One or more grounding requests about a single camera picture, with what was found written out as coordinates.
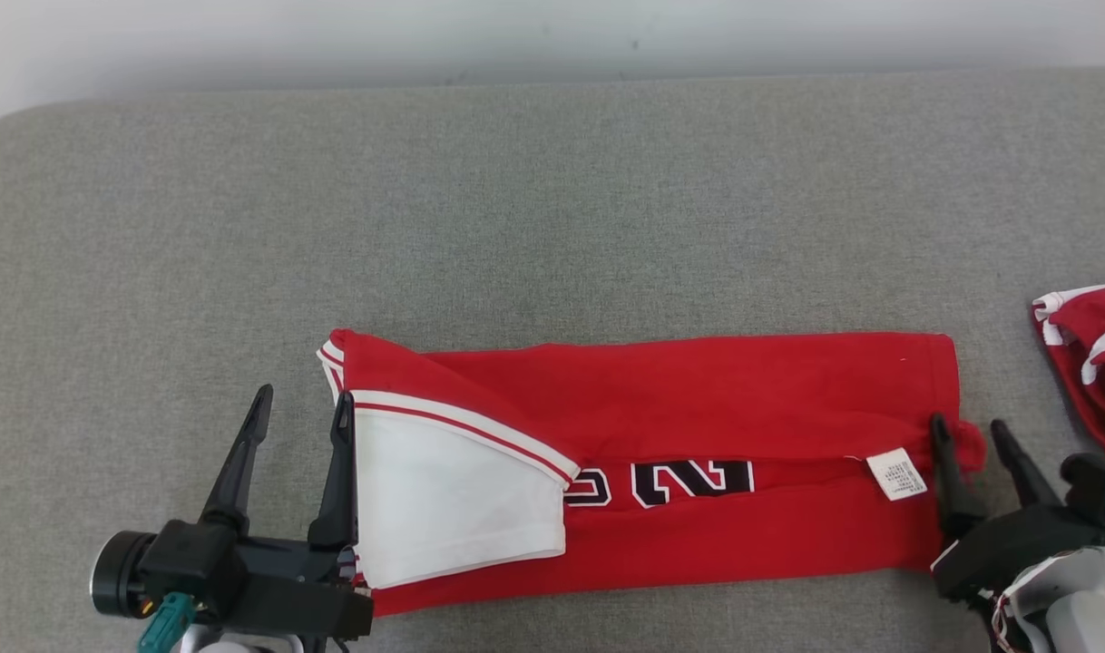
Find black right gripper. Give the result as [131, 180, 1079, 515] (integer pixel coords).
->
[929, 413, 1105, 602]

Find red white-striped shorts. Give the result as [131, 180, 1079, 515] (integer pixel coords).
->
[1031, 281, 1105, 459]

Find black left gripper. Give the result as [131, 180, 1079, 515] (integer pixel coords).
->
[90, 385, 374, 641]

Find grey fabric sofa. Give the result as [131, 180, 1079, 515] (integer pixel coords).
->
[0, 68, 1105, 653]

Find teal cable plug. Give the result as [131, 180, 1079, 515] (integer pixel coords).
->
[138, 592, 196, 653]

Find red white basketball jersey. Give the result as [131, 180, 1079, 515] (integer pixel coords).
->
[317, 328, 987, 618]

